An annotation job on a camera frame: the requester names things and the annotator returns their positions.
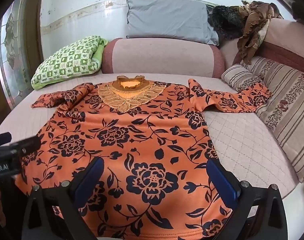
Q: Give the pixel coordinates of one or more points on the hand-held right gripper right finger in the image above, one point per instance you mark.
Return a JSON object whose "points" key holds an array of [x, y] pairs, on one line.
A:
{"points": [[222, 185]]}

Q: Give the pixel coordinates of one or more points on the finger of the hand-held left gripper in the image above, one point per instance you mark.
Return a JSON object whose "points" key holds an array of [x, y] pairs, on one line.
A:
{"points": [[26, 145], [1, 139]]}

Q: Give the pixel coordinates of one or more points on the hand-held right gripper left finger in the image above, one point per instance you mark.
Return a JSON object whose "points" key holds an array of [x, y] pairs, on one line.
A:
{"points": [[89, 180]]}

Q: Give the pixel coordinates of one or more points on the orange black floral sweater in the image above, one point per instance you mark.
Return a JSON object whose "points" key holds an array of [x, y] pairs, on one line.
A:
{"points": [[147, 135]]}

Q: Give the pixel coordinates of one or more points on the green checkered pillow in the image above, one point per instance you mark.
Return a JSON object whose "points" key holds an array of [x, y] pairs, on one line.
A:
{"points": [[66, 60]]}

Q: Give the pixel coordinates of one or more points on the wooden stained glass door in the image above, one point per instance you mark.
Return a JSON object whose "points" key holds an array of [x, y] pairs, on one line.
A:
{"points": [[11, 42]]}

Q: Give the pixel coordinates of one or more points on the large striped floral cushion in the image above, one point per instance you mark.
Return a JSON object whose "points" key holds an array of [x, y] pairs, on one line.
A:
{"points": [[287, 100]]}

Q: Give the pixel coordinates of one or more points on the small striped bolster pillow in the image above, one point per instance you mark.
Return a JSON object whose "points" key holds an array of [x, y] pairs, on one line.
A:
{"points": [[235, 76]]}

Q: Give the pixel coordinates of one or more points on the pink sofa backrest cushion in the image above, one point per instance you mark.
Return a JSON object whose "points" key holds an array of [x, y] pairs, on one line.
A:
{"points": [[162, 55]]}

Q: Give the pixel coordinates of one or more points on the pink sofa armrest cushion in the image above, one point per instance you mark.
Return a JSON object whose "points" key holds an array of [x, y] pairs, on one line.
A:
{"points": [[284, 32]]}

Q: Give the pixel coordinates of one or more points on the black furry garment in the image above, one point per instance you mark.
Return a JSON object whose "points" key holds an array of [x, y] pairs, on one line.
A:
{"points": [[224, 20]]}

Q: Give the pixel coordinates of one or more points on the brown ruffled cloth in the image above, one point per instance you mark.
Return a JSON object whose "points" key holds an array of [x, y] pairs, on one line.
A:
{"points": [[254, 20]]}

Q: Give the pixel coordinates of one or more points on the grey-blue pillow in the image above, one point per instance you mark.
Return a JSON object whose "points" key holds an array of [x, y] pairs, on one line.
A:
{"points": [[167, 20]]}

